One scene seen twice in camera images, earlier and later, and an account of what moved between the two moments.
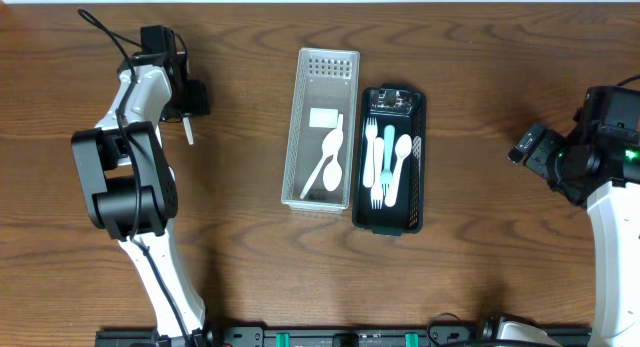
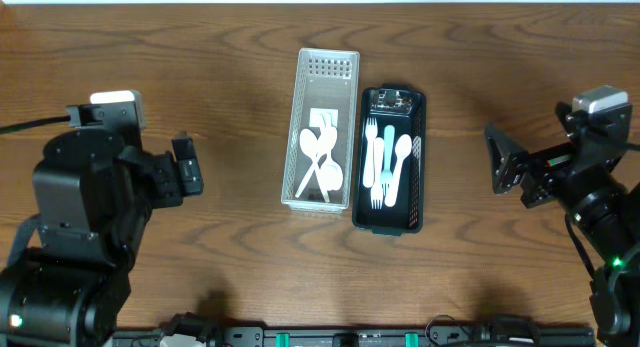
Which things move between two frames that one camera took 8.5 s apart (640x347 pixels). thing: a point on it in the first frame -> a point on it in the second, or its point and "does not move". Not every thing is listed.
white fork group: [371, 132] does not move
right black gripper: [538, 150] -> [523, 175]
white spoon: [331, 146] -> [309, 173]
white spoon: [332, 174] -> [328, 134]
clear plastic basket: [325, 78] does not move
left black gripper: [189, 102] -> [170, 176]
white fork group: [377, 193] does not move
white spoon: [188, 129] -> [308, 143]
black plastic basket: [405, 110] does not move
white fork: [386, 175] does not move
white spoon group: [403, 147] does not move
